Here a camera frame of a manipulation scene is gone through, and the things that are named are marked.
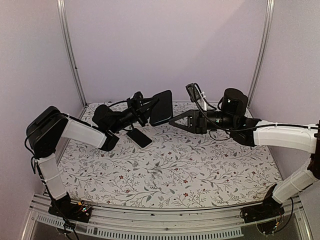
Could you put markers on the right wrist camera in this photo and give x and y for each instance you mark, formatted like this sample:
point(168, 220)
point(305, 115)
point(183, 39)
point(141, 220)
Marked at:
point(196, 94)

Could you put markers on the phone in clear case middle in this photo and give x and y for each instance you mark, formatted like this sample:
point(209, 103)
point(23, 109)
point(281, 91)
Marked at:
point(139, 138)

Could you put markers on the left aluminium frame post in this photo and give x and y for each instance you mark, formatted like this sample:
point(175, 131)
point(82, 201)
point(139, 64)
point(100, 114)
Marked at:
point(62, 14)

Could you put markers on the aluminium frame post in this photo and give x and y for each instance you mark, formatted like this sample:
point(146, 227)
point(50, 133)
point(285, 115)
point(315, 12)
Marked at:
point(62, 14)
point(267, 24)

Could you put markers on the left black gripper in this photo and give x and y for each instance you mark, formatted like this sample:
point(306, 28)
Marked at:
point(141, 110)

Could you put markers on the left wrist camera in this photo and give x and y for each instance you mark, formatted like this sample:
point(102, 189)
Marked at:
point(137, 96)

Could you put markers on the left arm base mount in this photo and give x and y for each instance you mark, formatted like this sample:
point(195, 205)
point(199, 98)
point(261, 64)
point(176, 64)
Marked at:
point(79, 212)

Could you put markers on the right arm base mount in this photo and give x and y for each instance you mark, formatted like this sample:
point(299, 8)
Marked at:
point(260, 212)

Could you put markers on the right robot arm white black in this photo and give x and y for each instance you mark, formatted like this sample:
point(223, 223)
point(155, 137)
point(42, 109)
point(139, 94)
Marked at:
point(229, 116)

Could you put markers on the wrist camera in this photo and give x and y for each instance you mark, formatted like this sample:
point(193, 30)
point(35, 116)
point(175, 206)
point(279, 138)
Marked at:
point(137, 96)
point(196, 94)

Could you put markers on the floral patterned table mat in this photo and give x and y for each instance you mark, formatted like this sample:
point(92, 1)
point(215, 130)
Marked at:
point(177, 170)

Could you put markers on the right aluminium frame post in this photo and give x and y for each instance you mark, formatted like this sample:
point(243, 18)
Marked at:
point(267, 24)

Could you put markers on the front aluminium rail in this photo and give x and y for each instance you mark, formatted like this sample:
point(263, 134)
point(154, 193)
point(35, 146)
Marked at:
point(115, 222)

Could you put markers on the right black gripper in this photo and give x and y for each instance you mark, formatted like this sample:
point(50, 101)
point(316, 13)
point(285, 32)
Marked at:
point(198, 121)

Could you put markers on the black phone case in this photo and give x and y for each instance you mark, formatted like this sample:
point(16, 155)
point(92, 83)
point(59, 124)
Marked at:
point(162, 112)

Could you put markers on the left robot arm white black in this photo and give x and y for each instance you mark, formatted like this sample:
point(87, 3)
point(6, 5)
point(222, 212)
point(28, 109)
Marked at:
point(45, 132)

